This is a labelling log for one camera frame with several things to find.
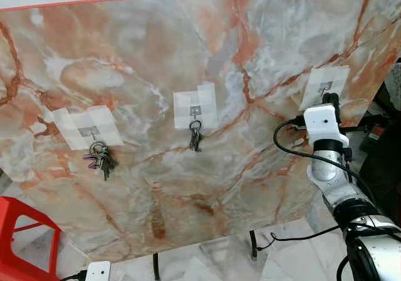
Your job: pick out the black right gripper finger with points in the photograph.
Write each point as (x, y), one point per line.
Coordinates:
(326, 101)
(336, 99)

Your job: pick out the grey speckled stone block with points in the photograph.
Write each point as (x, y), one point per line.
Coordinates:
(395, 81)

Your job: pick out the white taped wall hook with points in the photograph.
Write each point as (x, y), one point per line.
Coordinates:
(335, 79)
(75, 121)
(185, 106)

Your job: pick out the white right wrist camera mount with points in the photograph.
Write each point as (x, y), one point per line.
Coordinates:
(321, 121)

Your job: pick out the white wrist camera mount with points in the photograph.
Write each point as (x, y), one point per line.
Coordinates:
(321, 121)
(98, 271)

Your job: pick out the red plastic stool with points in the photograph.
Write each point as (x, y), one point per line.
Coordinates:
(25, 231)

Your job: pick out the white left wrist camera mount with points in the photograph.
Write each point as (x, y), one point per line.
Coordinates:
(98, 271)

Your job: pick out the key bunch with purple tag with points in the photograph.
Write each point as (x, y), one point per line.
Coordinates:
(100, 162)

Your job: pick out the black board stand leg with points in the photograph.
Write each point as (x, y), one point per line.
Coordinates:
(156, 265)
(252, 245)

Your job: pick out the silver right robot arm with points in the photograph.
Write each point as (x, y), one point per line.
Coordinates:
(329, 168)

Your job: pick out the small dark key bunch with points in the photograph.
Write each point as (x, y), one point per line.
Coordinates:
(196, 140)

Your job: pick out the pink marble pattern board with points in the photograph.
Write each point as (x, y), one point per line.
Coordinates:
(156, 56)

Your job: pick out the black red power adapter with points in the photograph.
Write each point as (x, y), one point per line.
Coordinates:
(378, 131)

